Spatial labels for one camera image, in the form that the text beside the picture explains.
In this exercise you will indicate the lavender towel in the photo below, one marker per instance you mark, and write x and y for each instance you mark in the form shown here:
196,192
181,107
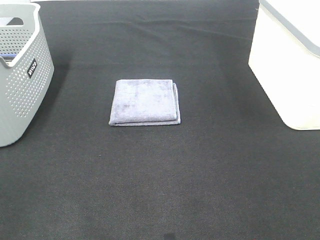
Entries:
145,102

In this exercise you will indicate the black table cloth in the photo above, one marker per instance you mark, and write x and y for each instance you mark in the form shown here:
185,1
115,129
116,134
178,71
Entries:
232,170

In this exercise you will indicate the grey perforated plastic basket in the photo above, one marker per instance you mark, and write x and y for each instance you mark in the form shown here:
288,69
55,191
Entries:
25,80

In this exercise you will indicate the blue towel in basket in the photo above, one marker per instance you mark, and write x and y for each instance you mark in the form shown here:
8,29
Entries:
8,57

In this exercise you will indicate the white plastic bin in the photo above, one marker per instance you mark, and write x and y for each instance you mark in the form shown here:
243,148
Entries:
285,59

